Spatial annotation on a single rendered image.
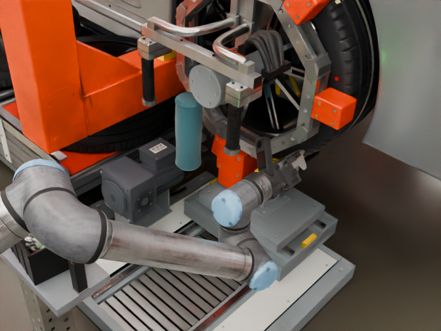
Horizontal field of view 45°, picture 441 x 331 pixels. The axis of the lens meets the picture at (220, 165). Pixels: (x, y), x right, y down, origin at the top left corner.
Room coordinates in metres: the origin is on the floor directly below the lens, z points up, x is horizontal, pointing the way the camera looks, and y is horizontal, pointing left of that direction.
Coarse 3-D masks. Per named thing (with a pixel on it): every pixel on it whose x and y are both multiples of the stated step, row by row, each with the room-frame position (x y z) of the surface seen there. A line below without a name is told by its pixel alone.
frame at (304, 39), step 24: (192, 0) 1.57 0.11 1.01; (264, 0) 1.39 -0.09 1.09; (192, 24) 1.62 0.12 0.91; (288, 24) 1.34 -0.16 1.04; (312, 48) 1.32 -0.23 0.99; (312, 72) 1.26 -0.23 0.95; (312, 96) 1.26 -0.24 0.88; (216, 120) 1.51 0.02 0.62; (312, 120) 1.27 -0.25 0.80; (240, 144) 1.41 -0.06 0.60; (288, 144) 1.30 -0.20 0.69
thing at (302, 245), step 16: (192, 208) 1.58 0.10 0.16; (208, 208) 1.60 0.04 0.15; (208, 224) 1.52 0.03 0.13; (320, 224) 1.51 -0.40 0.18; (336, 224) 1.55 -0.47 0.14; (304, 240) 1.42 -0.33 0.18; (320, 240) 1.47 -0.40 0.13; (272, 256) 1.36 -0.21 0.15; (288, 256) 1.34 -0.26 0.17; (304, 256) 1.40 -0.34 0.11; (288, 272) 1.32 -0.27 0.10
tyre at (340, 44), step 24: (336, 0) 1.39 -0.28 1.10; (360, 0) 1.44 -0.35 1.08; (336, 24) 1.34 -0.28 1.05; (360, 24) 1.39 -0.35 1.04; (336, 48) 1.32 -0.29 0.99; (360, 48) 1.35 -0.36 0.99; (336, 72) 1.31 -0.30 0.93; (360, 72) 1.33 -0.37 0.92; (360, 96) 1.33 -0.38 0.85; (360, 120) 1.45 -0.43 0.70; (312, 144) 1.34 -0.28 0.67
